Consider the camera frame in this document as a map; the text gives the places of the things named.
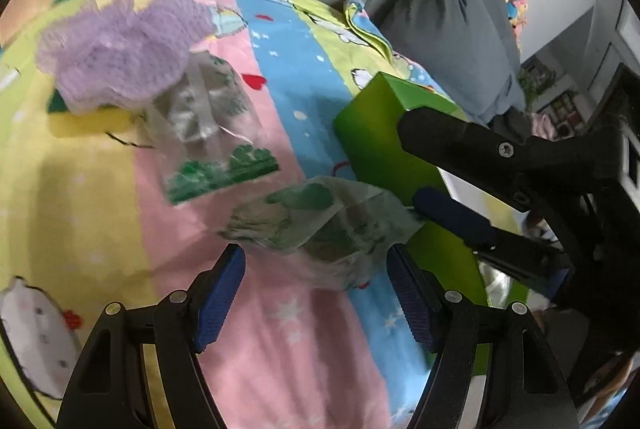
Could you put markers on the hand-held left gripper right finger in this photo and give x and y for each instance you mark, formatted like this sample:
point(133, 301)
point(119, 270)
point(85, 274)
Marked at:
point(412, 299)

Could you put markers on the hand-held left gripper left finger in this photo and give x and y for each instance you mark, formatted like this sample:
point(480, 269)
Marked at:
point(220, 304)

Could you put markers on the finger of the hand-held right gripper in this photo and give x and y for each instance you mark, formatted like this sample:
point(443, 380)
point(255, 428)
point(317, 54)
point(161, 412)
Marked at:
point(465, 144)
point(450, 211)

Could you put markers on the green box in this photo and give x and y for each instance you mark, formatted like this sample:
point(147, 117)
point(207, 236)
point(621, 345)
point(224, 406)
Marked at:
point(370, 134)

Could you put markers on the clear plastic bag green print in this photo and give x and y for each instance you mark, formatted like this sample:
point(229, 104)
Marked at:
point(210, 134)
point(325, 229)

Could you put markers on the green and yellow scrub sponge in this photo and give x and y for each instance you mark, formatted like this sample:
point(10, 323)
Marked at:
point(90, 124)

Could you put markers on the potted plant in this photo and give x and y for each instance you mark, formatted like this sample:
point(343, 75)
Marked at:
point(535, 81)

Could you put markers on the grey ribbed cushion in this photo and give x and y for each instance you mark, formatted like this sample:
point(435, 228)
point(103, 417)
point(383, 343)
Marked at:
point(450, 34)

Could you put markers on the cartoon printed blanket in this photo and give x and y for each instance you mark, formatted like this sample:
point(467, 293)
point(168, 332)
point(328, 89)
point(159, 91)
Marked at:
point(280, 74)

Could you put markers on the purple mesh cloth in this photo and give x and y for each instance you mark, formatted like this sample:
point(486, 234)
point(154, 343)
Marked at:
point(125, 49)

